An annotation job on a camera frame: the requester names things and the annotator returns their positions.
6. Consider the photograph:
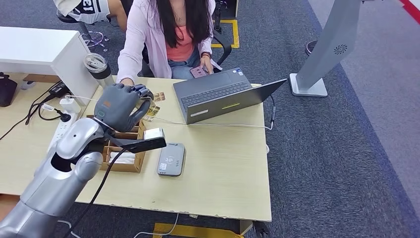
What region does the black plug cable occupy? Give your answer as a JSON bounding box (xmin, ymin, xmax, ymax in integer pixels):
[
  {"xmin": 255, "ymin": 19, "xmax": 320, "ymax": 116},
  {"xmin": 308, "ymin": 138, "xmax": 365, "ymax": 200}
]
[{"xmin": 38, "ymin": 103, "xmax": 66, "ymax": 123}]

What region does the person's left hand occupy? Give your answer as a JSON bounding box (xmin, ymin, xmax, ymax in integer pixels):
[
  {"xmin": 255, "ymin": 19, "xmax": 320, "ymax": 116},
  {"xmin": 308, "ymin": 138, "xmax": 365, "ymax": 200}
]
[{"xmin": 199, "ymin": 56, "xmax": 214, "ymax": 74}]

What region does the white hanging cable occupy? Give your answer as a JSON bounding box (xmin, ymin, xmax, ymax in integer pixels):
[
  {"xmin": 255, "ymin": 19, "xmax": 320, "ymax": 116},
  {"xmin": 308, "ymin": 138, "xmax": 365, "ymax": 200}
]
[{"xmin": 133, "ymin": 213, "xmax": 180, "ymax": 238}]

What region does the white cabinet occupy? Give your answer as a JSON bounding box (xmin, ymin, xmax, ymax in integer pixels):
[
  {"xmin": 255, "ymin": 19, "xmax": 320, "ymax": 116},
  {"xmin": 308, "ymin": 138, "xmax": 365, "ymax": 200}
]
[{"xmin": 0, "ymin": 27, "xmax": 100, "ymax": 107}]

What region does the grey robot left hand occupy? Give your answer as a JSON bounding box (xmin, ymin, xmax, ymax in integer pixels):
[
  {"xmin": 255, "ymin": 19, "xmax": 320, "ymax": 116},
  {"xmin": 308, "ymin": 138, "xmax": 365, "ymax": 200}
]
[{"xmin": 93, "ymin": 83, "xmax": 155, "ymax": 133}]

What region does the pink phone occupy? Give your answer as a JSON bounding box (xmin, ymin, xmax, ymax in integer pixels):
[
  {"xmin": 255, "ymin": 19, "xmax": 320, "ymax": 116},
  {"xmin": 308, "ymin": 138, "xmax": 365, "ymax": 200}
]
[{"xmin": 189, "ymin": 65, "xmax": 208, "ymax": 79}]

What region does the white key card stack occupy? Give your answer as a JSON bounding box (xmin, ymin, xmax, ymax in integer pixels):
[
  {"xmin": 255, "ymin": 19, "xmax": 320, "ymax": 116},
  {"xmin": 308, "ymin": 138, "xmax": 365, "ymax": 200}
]
[{"xmin": 109, "ymin": 151, "xmax": 136, "ymax": 165}]

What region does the black adapter cable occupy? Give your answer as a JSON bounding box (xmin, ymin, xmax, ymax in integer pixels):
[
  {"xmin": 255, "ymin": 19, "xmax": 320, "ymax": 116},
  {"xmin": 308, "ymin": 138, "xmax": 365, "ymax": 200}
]
[{"xmin": 0, "ymin": 82, "xmax": 63, "ymax": 142}]

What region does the white power strip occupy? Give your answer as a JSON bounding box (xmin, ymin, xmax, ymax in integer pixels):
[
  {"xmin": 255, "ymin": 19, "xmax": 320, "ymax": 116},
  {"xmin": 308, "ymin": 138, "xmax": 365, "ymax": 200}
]
[{"xmin": 48, "ymin": 112, "xmax": 79, "ymax": 152}]

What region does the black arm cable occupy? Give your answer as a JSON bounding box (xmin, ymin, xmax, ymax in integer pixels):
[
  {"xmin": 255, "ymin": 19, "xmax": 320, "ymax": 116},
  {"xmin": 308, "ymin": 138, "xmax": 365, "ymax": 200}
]
[{"xmin": 62, "ymin": 149, "xmax": 127, "ymax": 238}]

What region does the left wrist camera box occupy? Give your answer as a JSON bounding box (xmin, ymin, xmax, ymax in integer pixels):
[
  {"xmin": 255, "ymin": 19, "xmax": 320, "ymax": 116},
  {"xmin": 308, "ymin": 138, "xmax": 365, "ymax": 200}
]
[{"xmin": 109, "ymin": 127, "xmax": 167, "ymax": 154}]

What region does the white charger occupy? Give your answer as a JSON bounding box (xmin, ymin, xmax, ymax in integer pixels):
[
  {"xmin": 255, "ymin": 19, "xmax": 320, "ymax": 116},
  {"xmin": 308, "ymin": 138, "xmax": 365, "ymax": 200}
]
[{"xmin": 60, "ymin": 97, "xmax": 82, "ymax": 114}]

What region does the thin white cable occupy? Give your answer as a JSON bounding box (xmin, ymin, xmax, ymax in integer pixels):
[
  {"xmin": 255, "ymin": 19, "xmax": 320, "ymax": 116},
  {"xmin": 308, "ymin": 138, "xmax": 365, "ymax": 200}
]
[{"xmin": 65, "ymin": 95, "xmax": 273, "ymax": 131}]

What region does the stool with purple wheel base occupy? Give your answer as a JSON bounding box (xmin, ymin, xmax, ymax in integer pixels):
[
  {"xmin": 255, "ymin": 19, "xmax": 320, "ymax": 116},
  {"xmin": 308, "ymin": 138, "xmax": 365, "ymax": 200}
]
[{"xmin": 56, "ymin": 9, "xmax": 109, "ymax": 53}]

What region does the round black base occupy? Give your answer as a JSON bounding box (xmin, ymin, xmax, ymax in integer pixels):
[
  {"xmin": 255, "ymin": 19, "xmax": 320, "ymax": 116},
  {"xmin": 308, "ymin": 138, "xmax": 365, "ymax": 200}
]
[{"xmin": 305, "ymin": 40, "xmax": 318, "ymax": 57}]

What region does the cardboard organizer box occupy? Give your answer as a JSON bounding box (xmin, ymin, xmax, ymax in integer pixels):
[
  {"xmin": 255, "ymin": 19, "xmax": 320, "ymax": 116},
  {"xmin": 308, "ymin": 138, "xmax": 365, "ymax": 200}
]
[{"xmin": 86, "ymin": 115, "xmax": 147, "ymax": 174}]

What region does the grey laptop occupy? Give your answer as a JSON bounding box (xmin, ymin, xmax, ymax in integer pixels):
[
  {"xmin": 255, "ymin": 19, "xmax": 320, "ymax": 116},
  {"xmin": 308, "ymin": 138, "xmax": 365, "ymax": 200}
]
[{"xmin": 173, "ymin": 68, "xmax": 287, "ymax": 125}]

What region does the black bag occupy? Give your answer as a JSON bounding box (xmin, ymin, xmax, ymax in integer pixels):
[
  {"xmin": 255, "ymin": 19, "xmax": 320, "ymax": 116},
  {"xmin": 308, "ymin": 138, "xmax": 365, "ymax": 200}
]
[{"xmin": 0, "ymin": 72, "xmax": 19, "ymax": 108}]

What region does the black power adapter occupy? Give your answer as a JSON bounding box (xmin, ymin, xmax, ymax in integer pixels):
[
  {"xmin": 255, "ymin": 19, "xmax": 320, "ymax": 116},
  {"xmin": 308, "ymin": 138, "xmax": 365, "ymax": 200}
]
[{"xmin": 49, "ymin": 82, "xmax": 70, "ymax": 99}]

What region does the person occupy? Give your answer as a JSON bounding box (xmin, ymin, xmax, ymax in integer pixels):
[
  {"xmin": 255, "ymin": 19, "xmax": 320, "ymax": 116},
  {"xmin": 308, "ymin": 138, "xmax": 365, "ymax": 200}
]
[
  {"xmin": 53, "ymin": 0, "xmax": 129, "ymax": 34},
  {"xmin": 116, "ymin": 0, "xmax": 223, "ymax": 87}
]

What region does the clear tumbler with black band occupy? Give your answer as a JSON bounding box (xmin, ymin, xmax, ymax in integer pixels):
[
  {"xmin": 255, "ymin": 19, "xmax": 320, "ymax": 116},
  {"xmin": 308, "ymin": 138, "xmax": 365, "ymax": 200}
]
[{"xmin": 83, "ymin": 52, "xmax": 114, "ymax": 90}]

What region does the grey pillar stand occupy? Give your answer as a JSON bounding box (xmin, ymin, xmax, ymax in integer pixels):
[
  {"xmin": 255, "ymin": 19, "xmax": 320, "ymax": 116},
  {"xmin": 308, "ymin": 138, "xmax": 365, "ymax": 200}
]
[{"xmin": 288, "ymin": 0, "xmax": 384, "ymax": 99}]

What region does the black equipment stand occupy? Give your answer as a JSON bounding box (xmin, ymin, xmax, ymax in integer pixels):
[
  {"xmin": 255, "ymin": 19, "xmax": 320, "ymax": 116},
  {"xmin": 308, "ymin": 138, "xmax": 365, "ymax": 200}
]
[{"xmin": 213, "ymin": 0, "xmax": 239, "ymax": 34}]

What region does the black dongle cable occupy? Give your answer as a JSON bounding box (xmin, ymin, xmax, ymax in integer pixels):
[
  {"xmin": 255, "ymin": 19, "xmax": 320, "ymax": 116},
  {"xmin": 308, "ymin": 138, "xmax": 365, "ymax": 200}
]
[{"xmin": 269, "ymin": 95, "xmax": 276, "ymax": 129}]

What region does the grey card reader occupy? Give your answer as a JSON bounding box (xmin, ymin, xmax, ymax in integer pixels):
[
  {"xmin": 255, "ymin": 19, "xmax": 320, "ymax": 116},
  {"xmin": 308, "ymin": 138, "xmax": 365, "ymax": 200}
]
[{"xmin": 157, "ymin": 142, "xmax": 186, "ymax": 177}]

